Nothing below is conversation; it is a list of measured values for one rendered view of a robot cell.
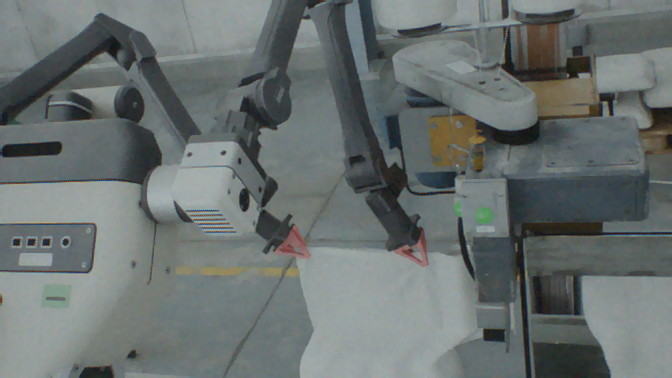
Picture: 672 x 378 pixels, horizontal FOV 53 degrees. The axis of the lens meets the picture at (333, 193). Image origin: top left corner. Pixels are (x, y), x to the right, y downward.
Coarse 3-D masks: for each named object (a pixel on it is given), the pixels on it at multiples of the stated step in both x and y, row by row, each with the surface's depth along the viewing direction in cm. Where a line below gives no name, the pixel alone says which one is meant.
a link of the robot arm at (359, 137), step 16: (336, 0) 134; (352, 0) 136; (304, 16) 139; (320, 16) 136; (336, 16) 136; (320, 32) 137; (336, 32) 135; (336, 48) 136; (336, 64) 136; (352, 64) 138; (336, 80) 137; (352, 80) 137; (336, 96) 138; (352, 96) 136; (352, 112) 137; (352, 128) 137; (368, 128) 138; (352, 144) 138; (368, 144) 136; (352, 160) 140; (368, 160) 136; (384, 160) 141; (352, 176) 139; (368, 176) 137
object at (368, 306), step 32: (320, 256) 156; (352, 256) 152; (384, 256) 149; (416, 256) 147; (448, 256) 143; (320, 288) 161; (352, 288) 157; (384, 288) 153; (416, 288) 151; (448, 288) 148; (320, 320) 165; (352, 320) 162; (384, 320) 158; (416, 320) 155; (448, 320) 152; (512, 320) 149; (320, 352) 162; (352, 352) 159; (384, 352) 156; (416, 352) 154; (448, 352) 156
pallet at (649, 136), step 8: (656, 112) 413; (656, 120) 403; (664, 120) 401; (648, 128) 392; (656, 128) 391; (664, 128) 389; (648, 136) 390; (656, 136) 389; (664, 136) 387; (648, 144) 392; (656, 144) 391; (664, 144) 390; (648, 152) 394; (656, 152) 393; (664, 152) 392
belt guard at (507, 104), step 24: (408, 48) 164; (432, 48) 160; (456, 48) 157; (408, 72) 152; (432, 72) 145; (456, 72) 141; (480, 72) 139; (504, 72) 136; (432, 96) 145; (456, 96) 135; (480, 96) 127; (504, 96) 124; (528, 96) 122; (480, 120) 130; (504, 120) 123; (528, 120) 122
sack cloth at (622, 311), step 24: (600, 288) 139; (624, 288) 137; (648, 288) 136; (600, 312) 141; (624, 312) 138; (648, 312) 137; (600, 336) 142; (624, 336) 139; (648, 336) 138; (624, 360) 139; (648, 360) 138
